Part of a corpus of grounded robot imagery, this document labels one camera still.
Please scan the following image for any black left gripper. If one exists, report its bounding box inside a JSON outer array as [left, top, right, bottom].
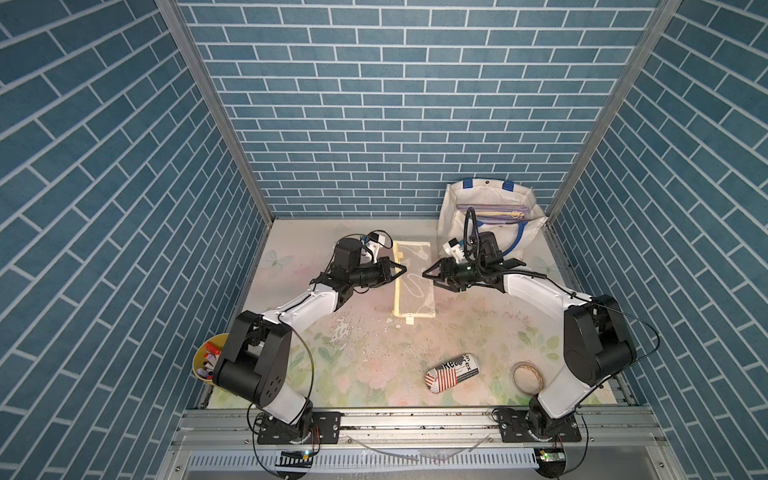
[[346, 258, 406, 289]]

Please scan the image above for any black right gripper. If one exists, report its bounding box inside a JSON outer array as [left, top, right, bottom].
[[422, 259, 484, 294]]

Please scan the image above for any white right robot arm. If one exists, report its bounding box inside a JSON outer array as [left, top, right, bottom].
[[422, 232, 637, 421]]

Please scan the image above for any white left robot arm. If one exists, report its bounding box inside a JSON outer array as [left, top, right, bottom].
[[212, 230, 407, 436]]

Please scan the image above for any cream yellow pouch bottom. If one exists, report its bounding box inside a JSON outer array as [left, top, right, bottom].
[[393, 241, 436, 325]]

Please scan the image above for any purple mesh pouch bottom left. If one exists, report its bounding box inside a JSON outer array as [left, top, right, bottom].
[[450, 204, 531, 227]]

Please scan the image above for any white canvas tote bag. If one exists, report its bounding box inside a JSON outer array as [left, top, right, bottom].
[[437, 179, 547, 259]]

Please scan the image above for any crushed striped drink can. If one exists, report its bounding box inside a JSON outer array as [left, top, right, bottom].
[[424, 353, 480, 394]]

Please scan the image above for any brown tape roll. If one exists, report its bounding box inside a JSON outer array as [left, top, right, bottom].
[[511, 362, 546, 396]]

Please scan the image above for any yellow bowl with items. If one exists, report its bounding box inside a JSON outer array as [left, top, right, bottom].
[[192, 333, 229, 385]]

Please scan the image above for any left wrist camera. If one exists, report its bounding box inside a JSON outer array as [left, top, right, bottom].
[[360, 230, 394, 263]]

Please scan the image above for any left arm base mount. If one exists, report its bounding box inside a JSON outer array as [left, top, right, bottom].
[[254, 411, 342, 445]]

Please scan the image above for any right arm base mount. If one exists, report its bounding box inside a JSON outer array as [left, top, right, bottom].
[[491, 407, 582, 443]]

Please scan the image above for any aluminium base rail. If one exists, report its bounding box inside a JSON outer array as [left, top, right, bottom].
[[159, 405, 684, 479]]

